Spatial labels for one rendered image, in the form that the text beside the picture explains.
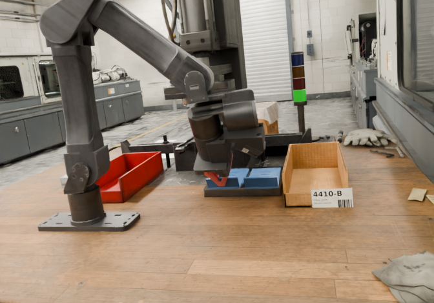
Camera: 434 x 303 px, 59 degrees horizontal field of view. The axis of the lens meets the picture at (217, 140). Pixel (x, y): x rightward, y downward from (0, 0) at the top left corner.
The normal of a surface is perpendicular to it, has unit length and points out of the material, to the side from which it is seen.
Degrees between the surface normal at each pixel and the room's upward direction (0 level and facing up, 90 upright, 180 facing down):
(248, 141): 120
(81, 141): 75
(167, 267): 0
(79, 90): 90
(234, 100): 90
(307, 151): 90
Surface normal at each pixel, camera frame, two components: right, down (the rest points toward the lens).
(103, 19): 0.09, 0.39
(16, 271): -0.11, -0.97
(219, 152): -0.14, 0.67
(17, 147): 0.95, -0.04
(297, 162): -0.24, 0.22
